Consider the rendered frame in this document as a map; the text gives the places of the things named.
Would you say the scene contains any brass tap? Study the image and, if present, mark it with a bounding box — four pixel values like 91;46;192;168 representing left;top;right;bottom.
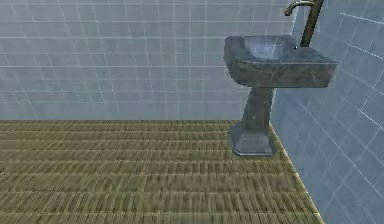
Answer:
283;0;325;48

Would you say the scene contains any grey stone pedestal sink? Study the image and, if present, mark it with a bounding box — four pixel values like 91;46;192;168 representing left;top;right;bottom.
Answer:
223;34;338;157

